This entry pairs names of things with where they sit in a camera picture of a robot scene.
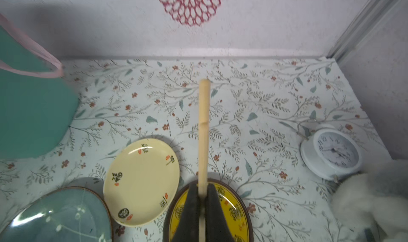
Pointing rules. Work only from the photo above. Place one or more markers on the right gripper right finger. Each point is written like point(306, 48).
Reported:
point(216, 226)

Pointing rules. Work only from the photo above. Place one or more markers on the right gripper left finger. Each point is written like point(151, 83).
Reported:
point(188, 227)

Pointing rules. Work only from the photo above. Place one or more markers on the chopsticks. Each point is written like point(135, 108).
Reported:
point(203, 148)

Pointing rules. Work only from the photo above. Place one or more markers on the yellow patterned plate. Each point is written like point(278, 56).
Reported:
point(235, 213)

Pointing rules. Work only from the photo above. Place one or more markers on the cream small plate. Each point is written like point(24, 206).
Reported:
point(141, 182)

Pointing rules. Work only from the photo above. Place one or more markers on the dark green glass plate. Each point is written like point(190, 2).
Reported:
point(72, 214)

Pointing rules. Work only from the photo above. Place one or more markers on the floral table mat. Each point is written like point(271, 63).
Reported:
point(261, 111)

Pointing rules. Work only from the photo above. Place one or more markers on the small white alarm clock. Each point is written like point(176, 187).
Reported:
point(331, 154)

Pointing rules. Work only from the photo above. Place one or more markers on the grey husky plush toy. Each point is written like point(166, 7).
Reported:
point(379, 197)

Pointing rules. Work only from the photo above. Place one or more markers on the green trash bin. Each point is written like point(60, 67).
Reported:
point(35, 114)

